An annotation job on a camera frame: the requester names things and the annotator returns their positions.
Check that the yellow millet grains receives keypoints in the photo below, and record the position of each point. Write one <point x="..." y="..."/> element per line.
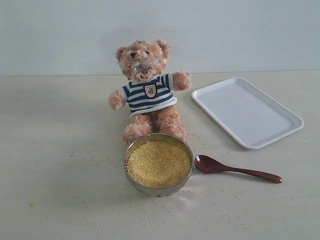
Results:
<point x="158" y="164"/>

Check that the white rectangular plastic tray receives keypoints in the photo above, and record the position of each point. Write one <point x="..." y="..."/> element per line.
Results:
<point x="250" y="116"/>

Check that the dark red wooden spoon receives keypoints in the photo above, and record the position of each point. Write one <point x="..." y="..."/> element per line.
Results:
<point x="209" y="165"/>

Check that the metal bowl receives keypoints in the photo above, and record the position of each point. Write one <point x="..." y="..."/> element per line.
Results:
<point x="163" y="137"/>

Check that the brown teddy bear striped sweater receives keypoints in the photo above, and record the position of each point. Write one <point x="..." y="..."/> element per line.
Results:
<point x="149" y="92"/>

